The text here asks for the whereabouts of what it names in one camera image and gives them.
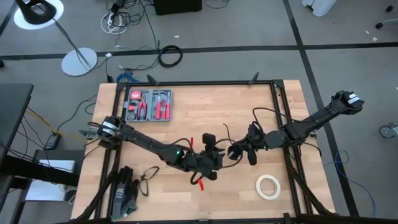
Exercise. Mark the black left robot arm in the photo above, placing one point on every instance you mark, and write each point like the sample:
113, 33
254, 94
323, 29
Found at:
140, 141

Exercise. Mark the black desk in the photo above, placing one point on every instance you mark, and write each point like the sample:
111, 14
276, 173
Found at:
12, 109

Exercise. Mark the grey caster wheel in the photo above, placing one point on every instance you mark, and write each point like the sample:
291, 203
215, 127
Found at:
388, 130

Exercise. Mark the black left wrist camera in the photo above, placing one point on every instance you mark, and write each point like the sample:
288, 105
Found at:
209, 139

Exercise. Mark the black power adapter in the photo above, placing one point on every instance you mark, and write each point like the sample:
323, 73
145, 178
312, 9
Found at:
52, 141

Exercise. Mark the safety glasses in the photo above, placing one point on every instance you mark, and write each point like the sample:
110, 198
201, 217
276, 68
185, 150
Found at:
142, 178

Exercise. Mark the white floor object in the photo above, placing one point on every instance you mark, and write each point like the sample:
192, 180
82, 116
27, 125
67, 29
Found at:
318, 6

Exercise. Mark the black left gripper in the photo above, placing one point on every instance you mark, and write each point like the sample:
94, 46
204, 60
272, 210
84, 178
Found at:
202, 163

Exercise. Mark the small hammer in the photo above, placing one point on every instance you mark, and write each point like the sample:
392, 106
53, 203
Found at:
161, 93

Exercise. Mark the grey white computer case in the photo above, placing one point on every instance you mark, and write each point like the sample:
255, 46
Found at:
56, 165

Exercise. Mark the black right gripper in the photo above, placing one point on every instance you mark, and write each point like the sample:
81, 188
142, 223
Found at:
255, 138

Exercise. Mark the black floor box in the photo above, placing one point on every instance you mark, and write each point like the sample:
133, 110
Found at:
177, 6

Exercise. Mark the red tape measure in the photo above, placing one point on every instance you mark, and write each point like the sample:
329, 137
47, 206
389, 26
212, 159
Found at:
135, 95

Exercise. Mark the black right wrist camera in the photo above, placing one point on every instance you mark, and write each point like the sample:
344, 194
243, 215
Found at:
252, 157

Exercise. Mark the silver mounting plate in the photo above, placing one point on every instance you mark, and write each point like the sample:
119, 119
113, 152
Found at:
88, 133

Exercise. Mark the black aluminium table frame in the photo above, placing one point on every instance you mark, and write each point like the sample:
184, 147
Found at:
199, 83

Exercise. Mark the white power strip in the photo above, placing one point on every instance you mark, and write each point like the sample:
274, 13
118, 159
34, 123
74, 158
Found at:
110, 21

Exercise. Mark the red tag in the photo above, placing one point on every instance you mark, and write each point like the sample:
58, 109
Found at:
201, 185

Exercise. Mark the grey tool tray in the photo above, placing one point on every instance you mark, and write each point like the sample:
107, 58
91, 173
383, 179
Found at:
149, 93

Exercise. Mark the black angled bracket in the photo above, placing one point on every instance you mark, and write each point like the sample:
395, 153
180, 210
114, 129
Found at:
254, 78
153, 80

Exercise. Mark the white tape roll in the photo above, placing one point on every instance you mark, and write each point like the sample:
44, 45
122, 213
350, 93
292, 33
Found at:
257, 186

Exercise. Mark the white base office chair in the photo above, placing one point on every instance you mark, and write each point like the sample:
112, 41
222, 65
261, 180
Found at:
387, 23

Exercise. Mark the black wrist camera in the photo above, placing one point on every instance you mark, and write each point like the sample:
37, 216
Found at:
252, 157
209, 139

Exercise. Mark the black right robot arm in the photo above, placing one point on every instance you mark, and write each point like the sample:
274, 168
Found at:
311, 124

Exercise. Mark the black grey work glove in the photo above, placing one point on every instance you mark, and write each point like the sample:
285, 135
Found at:
119, 193
133, 196

